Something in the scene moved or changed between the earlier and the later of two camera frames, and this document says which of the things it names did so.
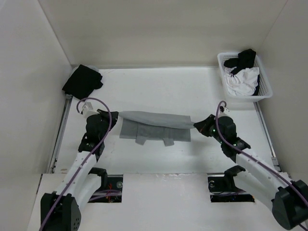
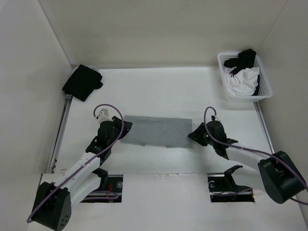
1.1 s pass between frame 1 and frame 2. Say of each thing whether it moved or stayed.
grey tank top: moved
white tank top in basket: stayed
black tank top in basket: stayed
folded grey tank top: stayed
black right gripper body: moved
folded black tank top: stayed
